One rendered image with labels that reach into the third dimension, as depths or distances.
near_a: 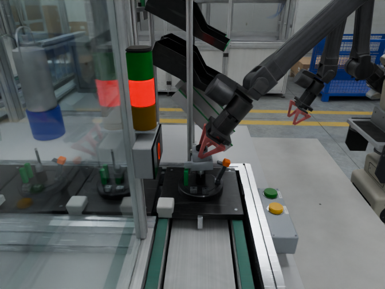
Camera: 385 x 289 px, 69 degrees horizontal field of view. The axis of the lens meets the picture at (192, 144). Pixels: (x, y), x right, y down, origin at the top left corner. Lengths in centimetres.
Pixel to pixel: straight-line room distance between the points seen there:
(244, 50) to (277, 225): 419
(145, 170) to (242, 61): 437
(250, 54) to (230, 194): 410
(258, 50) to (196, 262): 434
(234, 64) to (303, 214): 401
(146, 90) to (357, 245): 75
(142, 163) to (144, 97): 13
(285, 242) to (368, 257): 27
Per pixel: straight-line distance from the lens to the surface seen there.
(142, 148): 54
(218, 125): 76
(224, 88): 73
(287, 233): 79
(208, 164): 81
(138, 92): 54
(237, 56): 484
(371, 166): 143
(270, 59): 76
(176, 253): 77
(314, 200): 111
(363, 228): 106
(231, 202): 84
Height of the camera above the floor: 149
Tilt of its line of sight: 27 degrees down
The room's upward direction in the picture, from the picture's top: straight up
